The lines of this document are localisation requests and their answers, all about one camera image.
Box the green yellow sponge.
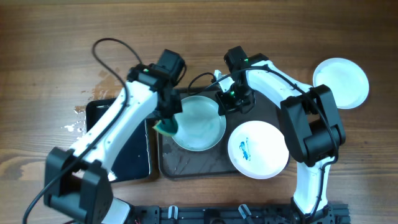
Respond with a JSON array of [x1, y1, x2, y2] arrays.
[[153, 117, 178, 136]]

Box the white plate stained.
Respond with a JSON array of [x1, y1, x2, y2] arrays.
[[228, 121, 289, 179], [172, 96, 226, 152]]

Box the white plate back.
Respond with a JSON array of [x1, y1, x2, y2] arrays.
[[313, 58, 369, 110]]

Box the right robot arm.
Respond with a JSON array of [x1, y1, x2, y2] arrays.
[[216, 47, 346, 223]]

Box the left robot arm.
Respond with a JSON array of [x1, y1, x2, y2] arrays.
[[42, 63, 187, 223]]

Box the dark brown serving tray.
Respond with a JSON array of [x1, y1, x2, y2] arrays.
[[158, 90, 279, 180]]

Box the black water tray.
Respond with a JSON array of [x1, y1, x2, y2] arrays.
[[86, 98, 152, 182]]

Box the white plate front stained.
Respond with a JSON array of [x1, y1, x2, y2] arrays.
[[228, 121, 289, 179]]

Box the right black cable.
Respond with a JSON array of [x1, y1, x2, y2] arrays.
[[186, 67, 340, 218]]

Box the black cable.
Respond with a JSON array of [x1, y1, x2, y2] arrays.
[[186, 67, 340, 218], [22, 37, 187, 224]]

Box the left black cable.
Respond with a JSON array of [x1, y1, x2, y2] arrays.
[[22, 37, 187, 224]]

